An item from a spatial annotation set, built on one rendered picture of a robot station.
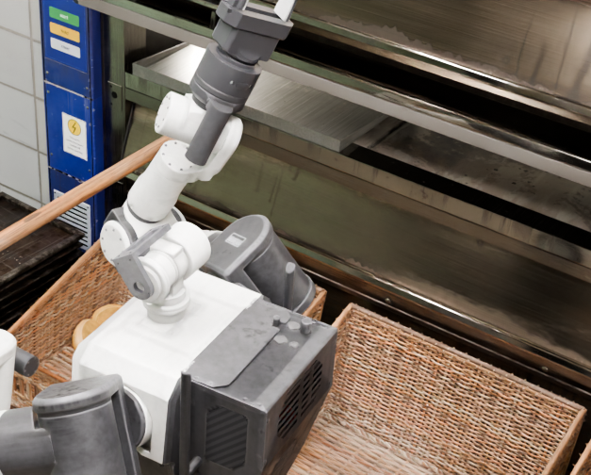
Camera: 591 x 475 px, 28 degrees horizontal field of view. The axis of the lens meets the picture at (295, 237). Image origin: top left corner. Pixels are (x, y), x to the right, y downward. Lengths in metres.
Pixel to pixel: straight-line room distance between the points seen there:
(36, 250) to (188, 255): 1.32
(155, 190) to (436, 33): 0.64
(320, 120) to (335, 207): 0.19
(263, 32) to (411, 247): 0.85
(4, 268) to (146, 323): 1.23
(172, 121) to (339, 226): 0.83
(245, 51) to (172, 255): 0.36
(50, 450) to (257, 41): 0.66
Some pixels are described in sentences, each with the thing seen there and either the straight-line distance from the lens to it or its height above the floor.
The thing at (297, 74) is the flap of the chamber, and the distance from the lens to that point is 2.23.
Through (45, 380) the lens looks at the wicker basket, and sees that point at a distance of 2.57.
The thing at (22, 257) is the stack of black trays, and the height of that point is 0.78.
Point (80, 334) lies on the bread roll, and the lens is 2.78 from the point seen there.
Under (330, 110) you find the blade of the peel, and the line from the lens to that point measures 2.59.
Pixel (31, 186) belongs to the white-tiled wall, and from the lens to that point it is 3.13.
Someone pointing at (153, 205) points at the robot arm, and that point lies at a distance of 1.89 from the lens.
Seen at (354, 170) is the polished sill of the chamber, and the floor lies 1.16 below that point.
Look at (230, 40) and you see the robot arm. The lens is 1.71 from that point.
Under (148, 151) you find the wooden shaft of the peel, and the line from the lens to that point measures 2.35.
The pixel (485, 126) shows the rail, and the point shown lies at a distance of 2.06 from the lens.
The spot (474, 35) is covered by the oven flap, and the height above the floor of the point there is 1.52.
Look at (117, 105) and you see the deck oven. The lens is 2.78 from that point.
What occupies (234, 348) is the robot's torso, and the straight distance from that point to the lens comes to 1.54.
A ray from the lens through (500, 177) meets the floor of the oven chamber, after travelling 2.43.
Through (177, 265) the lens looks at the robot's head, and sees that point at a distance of 1.52.
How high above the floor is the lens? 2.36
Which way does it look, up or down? 33 degrees down
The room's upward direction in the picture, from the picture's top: 5 degrees clockwise
